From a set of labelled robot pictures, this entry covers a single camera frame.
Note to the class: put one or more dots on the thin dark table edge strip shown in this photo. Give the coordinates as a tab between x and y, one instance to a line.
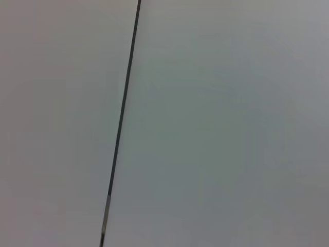
120	123

